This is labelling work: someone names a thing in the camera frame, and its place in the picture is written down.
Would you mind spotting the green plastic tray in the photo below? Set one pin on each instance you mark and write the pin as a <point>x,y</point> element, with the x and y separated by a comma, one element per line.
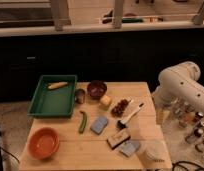
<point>55,103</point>

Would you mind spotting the blue cloth in plastic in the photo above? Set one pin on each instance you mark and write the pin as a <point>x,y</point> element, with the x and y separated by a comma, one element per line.
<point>129,147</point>

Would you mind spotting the orange-red bowl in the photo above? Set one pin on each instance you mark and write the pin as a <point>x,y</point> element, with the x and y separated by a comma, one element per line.
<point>43,143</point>

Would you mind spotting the clear glass jar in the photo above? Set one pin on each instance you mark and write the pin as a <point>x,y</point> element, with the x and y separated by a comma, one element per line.
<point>153,152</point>

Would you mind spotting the yellow block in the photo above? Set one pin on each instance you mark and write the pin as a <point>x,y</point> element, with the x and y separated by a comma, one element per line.
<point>105,101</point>

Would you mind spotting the yellow corn cob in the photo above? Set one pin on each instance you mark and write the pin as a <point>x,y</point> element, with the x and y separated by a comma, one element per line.
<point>52,86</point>

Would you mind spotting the dark maroon bowl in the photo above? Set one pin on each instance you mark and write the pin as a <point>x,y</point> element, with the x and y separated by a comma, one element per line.
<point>96,89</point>

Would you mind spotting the small metal cup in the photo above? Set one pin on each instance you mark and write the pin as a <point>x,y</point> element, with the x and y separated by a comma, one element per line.
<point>80,96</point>

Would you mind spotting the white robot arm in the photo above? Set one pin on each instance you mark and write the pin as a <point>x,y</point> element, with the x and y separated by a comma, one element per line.
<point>180,81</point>

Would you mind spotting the green cucumber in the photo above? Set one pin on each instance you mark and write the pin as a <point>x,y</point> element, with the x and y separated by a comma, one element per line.
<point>83,123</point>

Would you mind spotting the wooden table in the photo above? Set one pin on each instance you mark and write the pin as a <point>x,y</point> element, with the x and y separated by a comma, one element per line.
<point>91,152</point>

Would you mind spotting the wooden black eraser block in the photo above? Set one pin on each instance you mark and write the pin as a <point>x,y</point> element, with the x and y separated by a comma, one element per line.
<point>115,140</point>

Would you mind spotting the bag of brown nuts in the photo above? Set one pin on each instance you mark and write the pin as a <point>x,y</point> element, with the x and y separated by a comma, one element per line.
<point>119,108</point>

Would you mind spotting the blue-grey sponge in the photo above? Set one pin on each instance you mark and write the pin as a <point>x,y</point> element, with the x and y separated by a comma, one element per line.
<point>99,124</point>

